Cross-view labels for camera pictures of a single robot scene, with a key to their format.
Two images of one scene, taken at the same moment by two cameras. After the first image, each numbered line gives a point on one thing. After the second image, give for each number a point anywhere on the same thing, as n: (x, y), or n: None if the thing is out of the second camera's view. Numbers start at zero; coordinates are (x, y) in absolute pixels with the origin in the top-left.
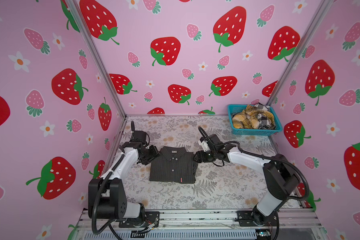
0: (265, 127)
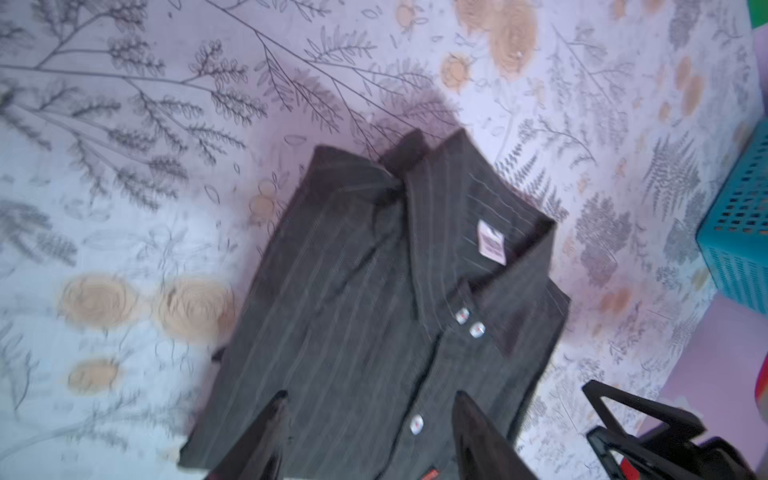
0: (733, 231)
